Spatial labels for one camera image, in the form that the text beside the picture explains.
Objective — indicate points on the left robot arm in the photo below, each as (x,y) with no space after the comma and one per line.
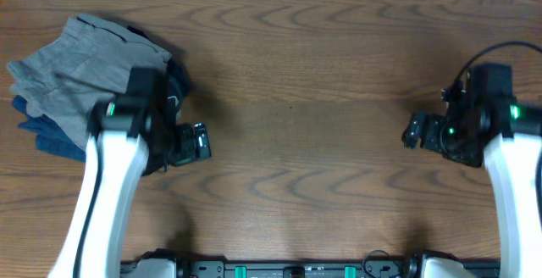
(132,134)

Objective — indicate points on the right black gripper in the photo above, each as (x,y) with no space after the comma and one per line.
(431,141)

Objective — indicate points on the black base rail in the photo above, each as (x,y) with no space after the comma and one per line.
(296,269)

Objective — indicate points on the folded dark blue garment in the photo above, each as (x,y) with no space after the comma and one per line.
(51,139)

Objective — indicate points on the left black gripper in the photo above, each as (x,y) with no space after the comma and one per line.
(187,151)

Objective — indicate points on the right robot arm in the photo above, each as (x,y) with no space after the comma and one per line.
(505,140)

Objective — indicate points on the grey shorts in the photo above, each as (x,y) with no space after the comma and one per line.
(89,62)

